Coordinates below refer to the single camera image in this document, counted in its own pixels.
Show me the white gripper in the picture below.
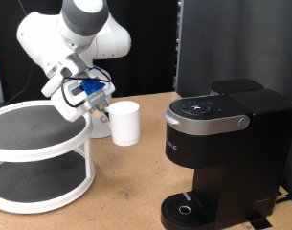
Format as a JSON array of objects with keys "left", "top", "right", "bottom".
[{"left": 51, "top": 66, "right": 116, "bottom": 125}]

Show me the white mug green-marked handle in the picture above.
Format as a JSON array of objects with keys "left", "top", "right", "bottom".
[{"left": 101, "top": 101, "right": 141, "bottom": 147}]

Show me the black Keurig coffee machine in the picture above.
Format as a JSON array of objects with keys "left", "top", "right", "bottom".
[{"left": 160, "top": 78, "right": 292, "bottom": 230}]

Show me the white two-tier turntable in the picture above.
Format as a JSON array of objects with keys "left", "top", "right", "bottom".
[{"left": 0, "top": 100, "right": 96, "bottom": 215}]

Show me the black backdrop curtain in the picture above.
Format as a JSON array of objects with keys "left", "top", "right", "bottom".
[{"left": 0, "top": 0, "right": 179, "bottom": 106}]

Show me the dark grey partition panel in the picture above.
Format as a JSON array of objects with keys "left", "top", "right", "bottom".
[{"left": 175, "top": 0, "right": 292, "bottom": 205}]

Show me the black tape strip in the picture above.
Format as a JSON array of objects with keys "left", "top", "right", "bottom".
[{"left": 246, "top": 212, "right": 274, "bottom": 230}]

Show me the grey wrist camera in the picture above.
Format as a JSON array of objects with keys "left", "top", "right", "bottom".
[{"left": 84, "top": 90, "right": 109, "bottom": 111}]

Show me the blue camera mount bracket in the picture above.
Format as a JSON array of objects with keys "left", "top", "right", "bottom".
[{"left": 79, "top": 79, "right": 106, "bottom": 96}]

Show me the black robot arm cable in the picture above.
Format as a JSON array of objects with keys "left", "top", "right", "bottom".
[{"left": 60, "top": 66, "right": 113, "bottom": 108}]

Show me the thin black dangling cable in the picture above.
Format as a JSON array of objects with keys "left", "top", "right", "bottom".
[{"left": 5, "top": 0, "right": 34, "bottom": 104}]

